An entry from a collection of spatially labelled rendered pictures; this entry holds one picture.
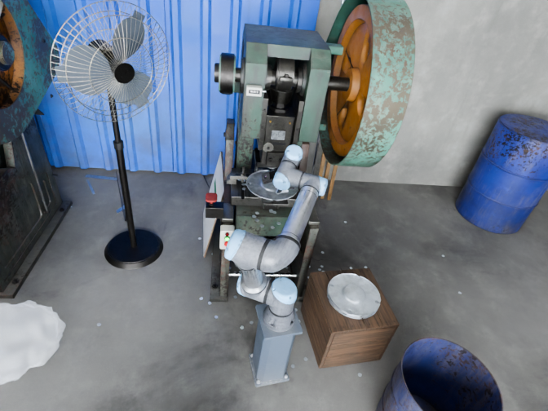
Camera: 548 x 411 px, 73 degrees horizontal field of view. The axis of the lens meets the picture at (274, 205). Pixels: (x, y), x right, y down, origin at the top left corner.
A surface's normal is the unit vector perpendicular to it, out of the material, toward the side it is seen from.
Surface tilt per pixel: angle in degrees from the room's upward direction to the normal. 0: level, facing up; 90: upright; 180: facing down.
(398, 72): 65
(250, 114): 90
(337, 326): 0
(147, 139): 90
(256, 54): 45
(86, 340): 0
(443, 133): 90
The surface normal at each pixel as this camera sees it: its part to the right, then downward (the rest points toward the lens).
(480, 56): 0.09, 0.61
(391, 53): 0.14, 0.00
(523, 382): 0.11, -0.79
